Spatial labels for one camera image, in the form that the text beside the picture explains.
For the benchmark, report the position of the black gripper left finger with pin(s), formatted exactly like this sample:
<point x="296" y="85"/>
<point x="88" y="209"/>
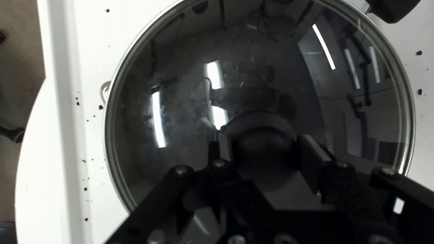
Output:
<point x="224" y="151"/>

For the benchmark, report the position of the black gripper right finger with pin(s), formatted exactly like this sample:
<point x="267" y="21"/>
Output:
<point x="316" y="160"/>

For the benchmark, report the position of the glass lid with black knob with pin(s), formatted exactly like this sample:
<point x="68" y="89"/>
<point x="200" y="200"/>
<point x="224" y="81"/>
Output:
<point x="181" y="113"/>

